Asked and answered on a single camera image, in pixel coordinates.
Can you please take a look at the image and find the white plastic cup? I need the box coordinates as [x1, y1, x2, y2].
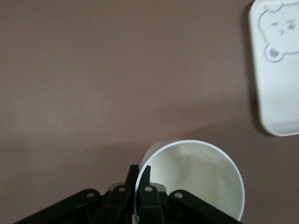
[132, 139, 246, 223]

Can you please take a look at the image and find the brown table mat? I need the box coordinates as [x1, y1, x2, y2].
[0, 0, 299, 224]

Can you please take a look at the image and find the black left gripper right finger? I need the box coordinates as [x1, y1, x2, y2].
[136, 165, 243, 224]

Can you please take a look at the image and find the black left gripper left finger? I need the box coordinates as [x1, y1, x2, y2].
[14, 164, 140, 224]

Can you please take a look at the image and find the cream bear print tray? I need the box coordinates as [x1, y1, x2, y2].
[247, 0, 299, 136]

